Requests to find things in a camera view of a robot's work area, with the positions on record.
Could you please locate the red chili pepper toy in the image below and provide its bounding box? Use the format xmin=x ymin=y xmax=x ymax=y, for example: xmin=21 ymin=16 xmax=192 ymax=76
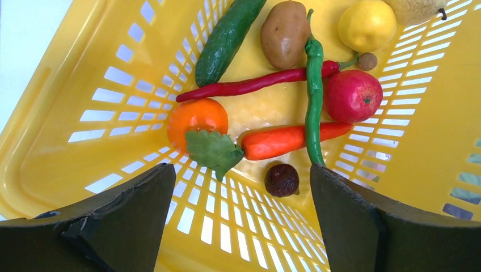
xmin=176 ymin=53 xmax=358 ymax=103

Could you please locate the green cucumber toy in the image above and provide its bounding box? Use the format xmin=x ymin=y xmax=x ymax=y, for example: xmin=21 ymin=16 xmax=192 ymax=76
xmin=195 ymin=0 xmax=267 ymax=87

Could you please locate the small orange toy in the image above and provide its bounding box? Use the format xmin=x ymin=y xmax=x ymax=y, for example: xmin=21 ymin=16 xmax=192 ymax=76
xmin=166 ymin=98 xmax=229 ymax=153

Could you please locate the small brown nut toy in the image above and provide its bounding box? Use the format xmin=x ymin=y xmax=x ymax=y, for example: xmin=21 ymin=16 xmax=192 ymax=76
xmin=357 ymin=53 xmax=378 ymax=71

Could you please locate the yellow plastic basket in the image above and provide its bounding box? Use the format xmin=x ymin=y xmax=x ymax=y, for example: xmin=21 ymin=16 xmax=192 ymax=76
xmin=1 ymin=1 xmax=480 ymax=271

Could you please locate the orange carrot toy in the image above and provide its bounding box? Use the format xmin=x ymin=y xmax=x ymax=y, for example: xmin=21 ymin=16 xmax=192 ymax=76
xmin=185 ymin=122 xmax=353 ymax=182

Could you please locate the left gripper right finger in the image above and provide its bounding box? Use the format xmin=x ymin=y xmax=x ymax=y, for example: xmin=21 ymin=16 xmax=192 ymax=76
xmin=310 ymin=164 xmax=480 ymax=271

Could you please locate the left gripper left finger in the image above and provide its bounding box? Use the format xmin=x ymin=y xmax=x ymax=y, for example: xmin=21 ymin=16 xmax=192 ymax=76
xmin=1 ymin=164 xmax=176 ymax=271

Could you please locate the green bean toy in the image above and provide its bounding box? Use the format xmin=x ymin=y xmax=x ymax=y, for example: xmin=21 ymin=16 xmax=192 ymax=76
xmin=305 ymin=33 xmax=326 ymax=166

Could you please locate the yellow pear toy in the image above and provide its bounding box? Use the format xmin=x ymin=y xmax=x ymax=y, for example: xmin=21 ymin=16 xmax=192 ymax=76
xmin=384 ymin=0 xmax=448 ymax=27

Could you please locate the dark dried date toy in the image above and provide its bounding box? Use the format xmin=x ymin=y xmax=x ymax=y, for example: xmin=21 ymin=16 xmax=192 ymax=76
xmin=264 ymin=164 xmax=300 ymax=198

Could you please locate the yellow lemon toy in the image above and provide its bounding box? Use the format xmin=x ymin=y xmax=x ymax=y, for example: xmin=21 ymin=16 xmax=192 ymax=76
xmin=337 ymin=0 xmax=397 ymax=53

